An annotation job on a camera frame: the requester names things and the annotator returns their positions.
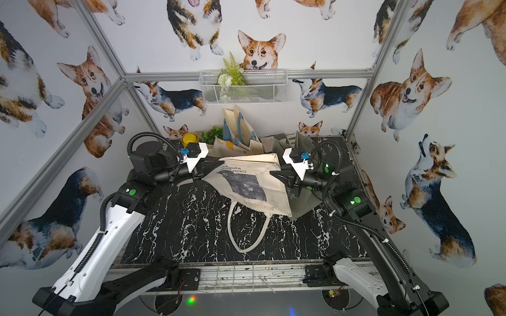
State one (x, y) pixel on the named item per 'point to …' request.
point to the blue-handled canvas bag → (238, 135)
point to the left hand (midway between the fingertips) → (223, 157)
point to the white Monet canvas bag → (248, 180)
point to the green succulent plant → (208, 136)
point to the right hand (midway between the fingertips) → (271, 169)
